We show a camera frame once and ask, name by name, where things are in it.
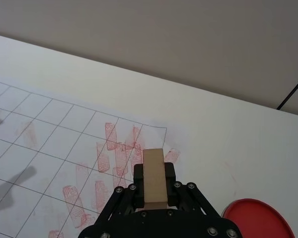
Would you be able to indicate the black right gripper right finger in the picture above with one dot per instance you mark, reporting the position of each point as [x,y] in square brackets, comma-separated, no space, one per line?
[170,186]

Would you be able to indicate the thin black strip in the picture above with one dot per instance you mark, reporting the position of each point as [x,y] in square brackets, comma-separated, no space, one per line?
[291,91]

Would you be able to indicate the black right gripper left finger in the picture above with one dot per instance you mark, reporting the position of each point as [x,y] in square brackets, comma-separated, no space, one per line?
[139,188]

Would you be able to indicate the white grid sheet, red stamps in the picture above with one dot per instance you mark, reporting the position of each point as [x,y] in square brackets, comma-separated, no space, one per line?
[52,138]

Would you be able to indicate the round red ink pad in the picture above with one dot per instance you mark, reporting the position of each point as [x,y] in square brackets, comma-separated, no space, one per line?
[255,220]

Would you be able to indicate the tan wooden stamp block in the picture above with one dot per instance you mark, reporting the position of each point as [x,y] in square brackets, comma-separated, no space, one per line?
[154,178]

